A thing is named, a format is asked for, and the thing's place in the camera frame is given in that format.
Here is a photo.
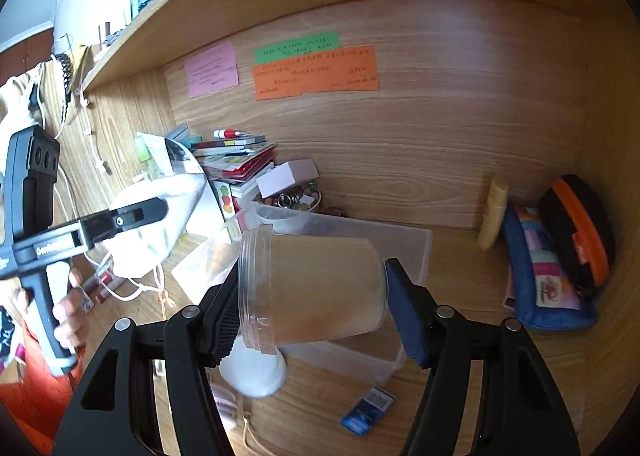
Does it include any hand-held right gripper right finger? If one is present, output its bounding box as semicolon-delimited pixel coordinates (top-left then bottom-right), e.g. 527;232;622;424
384;258;582;456

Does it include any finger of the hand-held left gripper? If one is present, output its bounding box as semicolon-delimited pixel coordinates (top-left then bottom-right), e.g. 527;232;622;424
80;198;169;257

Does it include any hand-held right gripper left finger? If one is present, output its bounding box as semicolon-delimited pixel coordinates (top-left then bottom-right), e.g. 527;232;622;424
52;266;241;456

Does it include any white drawstring bag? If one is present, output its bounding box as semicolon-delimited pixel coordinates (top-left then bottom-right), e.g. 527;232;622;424
95;136;207;301

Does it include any clear plastic storage bin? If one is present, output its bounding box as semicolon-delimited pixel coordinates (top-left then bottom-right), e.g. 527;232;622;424
224;200;434;388

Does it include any clear plastic jar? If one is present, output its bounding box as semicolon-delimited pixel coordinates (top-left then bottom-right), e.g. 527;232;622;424
238;225;392;356

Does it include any wooden desktop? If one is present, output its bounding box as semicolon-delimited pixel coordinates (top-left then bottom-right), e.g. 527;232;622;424
75;216;601;456

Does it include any person's left hand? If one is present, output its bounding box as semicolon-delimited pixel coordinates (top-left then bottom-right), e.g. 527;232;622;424
52;268;95;351

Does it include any white round lid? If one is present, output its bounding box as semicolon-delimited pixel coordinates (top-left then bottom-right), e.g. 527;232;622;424
218;338;289;398

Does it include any red lip balm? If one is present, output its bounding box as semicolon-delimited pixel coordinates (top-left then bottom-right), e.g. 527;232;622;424
84;270;123;304

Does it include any clear plastic bag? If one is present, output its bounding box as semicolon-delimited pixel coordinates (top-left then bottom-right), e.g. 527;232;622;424
171;228;242;297

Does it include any white canvas bag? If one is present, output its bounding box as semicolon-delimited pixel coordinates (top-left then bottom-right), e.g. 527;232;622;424
0;66;48;141

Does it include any blue card pack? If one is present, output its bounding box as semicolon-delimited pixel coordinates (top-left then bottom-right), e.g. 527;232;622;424
341;385;397;436

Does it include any fruit printed box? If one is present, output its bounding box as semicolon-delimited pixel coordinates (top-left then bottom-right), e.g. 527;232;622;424
212;180;242;217

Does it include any stack of books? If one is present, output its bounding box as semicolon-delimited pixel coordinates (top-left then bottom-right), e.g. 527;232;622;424
175;123;279;187

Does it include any beige wooden cylinder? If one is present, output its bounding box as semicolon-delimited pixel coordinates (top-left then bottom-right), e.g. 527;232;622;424
477;176;511;251

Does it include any blue patchwork pouch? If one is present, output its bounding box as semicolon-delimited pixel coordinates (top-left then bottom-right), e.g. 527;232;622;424
502;206;598;331

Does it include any pile of small trinkets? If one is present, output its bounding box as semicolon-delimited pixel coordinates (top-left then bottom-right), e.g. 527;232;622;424
259;183;323;213

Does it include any small white box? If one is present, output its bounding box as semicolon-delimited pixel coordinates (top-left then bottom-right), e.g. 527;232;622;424
256;159;321;197

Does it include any pink paper note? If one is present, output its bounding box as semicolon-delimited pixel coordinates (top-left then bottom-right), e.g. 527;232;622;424
185;40;240;99

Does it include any orange clothing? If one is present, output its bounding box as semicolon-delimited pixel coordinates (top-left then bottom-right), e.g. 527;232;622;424
0;343;87;443

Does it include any black and orange case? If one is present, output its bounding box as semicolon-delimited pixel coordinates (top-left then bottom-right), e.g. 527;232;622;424
539;174;617;297

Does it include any wooden shelf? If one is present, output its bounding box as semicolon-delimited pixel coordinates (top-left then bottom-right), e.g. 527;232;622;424
81;0;618;92

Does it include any orange paper note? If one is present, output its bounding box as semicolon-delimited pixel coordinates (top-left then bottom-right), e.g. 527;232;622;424
251;44;381;101

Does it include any green paper note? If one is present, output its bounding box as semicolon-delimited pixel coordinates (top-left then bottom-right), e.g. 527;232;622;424
254;30;341;64

